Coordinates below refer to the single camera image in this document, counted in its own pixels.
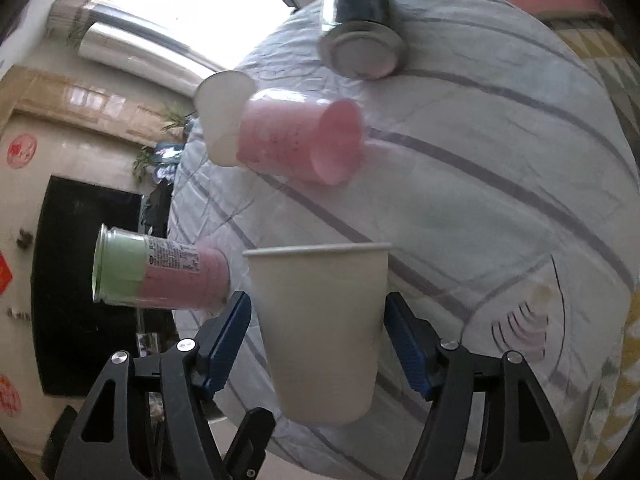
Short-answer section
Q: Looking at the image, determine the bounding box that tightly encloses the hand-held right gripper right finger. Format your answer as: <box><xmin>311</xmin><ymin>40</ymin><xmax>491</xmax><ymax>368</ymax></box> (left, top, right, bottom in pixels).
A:
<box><xmin>383</xmin><ymin>291</ymin><xmax>587</xmax><ymax>480</ymax></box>

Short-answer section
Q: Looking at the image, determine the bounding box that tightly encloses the small white paper cup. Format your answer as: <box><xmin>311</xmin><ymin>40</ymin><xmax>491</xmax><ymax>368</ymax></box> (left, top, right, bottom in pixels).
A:
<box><xmin>194</xmin><ymin>70</ymin><xmax>257</xmax><ymax>167</ymax></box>

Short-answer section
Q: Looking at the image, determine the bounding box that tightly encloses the black television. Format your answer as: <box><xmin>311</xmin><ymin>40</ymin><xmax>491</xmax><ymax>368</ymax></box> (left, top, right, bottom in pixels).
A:
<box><xmin>31</xmin><ymin>175</ymin><xmax>177</xmax><ymax>402</ymax></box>

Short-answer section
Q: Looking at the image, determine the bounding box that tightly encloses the green houseplant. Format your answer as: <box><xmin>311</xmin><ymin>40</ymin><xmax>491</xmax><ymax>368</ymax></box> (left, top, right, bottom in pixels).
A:
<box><xmin>131</xmin><ymin>101</ymin><xmax>196</xmax><ymax>183</ymax></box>

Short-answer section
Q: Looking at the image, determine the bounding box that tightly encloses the pink plastic cup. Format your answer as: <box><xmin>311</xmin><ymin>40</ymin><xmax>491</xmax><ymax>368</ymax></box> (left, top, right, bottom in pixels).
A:
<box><xmin>235</xmin><ymin>88</ymin><xmax>366</xmax><ymax>186</ymax></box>

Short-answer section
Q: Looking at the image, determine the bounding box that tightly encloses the large white paper cup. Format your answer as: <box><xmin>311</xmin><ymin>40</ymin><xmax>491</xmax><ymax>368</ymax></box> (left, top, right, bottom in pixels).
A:
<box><xmin>242</xmin><ymin>242</ymin><xmax>393</xmax><ymax>427</ymax></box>

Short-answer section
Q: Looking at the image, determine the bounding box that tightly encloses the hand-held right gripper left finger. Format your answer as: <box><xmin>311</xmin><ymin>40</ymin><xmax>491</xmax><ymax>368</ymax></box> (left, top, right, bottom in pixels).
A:
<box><xmin>54</xmin><ymin>290</ymin><xmax>277</xmax><ymax>480</ymax></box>

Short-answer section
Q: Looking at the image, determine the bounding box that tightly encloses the striped white bed sheet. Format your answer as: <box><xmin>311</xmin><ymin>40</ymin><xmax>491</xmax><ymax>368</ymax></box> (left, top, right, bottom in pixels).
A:
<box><xmin>167</xmin><ymin>0</ymin><xmax>640</xmax><ymax>480</ymax></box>

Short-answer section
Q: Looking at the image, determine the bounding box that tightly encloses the blue metal can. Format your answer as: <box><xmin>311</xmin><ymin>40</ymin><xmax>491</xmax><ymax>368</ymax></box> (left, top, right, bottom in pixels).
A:
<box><xmin>317</xmin><ymin>0</ymin><xmax>408</xmax><ymax>80</ymax></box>

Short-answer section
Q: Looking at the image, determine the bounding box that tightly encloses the green and pink labelled cup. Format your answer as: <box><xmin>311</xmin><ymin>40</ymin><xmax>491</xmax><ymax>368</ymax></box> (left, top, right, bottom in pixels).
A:
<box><xmin>92</xmin><ymin>223</ymin><xmax>232</xmax><ymax>310</ymax></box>

